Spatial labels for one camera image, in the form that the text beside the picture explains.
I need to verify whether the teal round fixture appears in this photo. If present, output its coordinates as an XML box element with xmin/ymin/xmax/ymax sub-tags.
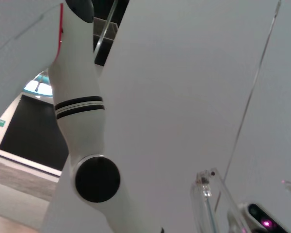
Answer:
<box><xmin>23</xmin><ymin>71</ymin><xmax>53</xmax><ymax>98</ymax></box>

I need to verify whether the large black panel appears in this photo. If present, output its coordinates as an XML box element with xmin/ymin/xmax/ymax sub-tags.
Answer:
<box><xmin>0</xmin><ymin>94</ymin><xmax>69</xmax><ymax>171</ymax></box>

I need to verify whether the white robot torso red stripe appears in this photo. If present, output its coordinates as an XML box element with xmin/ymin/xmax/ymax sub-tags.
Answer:
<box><xmin>0</xmin><ymin>0</ymin><xmax>65</xmax><ymax>127</ymax></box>

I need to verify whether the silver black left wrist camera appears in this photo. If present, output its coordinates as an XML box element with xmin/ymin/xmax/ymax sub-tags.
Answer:
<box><xmin>239</xmin><ymin>202</ymin><xmax>291</xmax><ymax>233</ymax></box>

